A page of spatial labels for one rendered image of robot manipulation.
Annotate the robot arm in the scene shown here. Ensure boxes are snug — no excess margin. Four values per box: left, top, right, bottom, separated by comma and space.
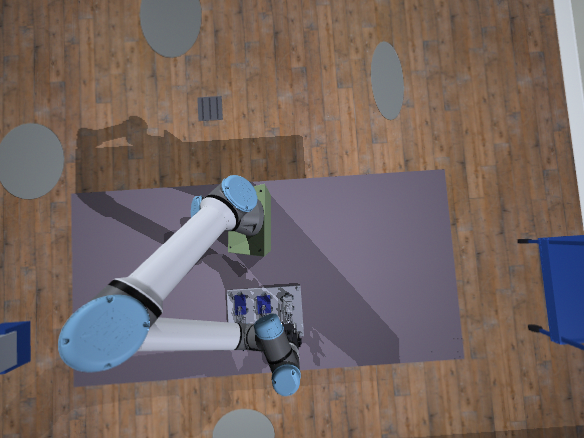
58, 175, 301, 396

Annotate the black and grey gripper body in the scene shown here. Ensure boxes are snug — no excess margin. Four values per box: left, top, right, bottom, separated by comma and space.
283, 323, 299, 350

